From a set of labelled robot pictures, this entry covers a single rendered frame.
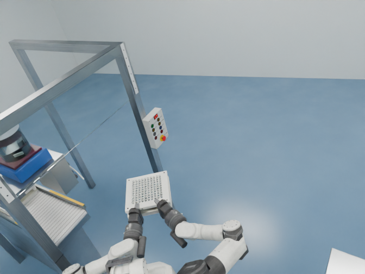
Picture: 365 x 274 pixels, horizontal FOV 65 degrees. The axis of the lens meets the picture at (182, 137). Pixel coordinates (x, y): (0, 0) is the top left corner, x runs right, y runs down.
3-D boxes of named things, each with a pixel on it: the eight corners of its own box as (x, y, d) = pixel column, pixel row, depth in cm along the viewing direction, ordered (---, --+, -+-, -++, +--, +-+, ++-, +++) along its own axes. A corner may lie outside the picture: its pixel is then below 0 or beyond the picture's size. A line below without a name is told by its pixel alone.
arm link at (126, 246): (137, 245, 140) (110, 259, 137) (131, 235, 134) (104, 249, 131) (140, 256, 135) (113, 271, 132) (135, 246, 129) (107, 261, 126)
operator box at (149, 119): (169, 136, 226) (161, 107, 211) (157, 149, 215) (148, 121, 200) (162, 134, 229) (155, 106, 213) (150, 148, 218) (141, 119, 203)
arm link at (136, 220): (123, 208, 147) (119, 229, 137) (142, 206, 146) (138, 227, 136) (130, 222, 154) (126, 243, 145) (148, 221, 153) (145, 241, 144)
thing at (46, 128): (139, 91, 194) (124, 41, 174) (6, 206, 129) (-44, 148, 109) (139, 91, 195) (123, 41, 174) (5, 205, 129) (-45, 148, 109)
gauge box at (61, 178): (79, 182, 172) (64, 157, 160) (65, 195, 165) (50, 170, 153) (55, 173, 183) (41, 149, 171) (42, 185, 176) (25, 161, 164)
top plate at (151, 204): (167, 172, 172) (166, 169, 171) (170, 204, 153) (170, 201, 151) (127, 181, 173) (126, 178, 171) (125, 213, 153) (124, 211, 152)
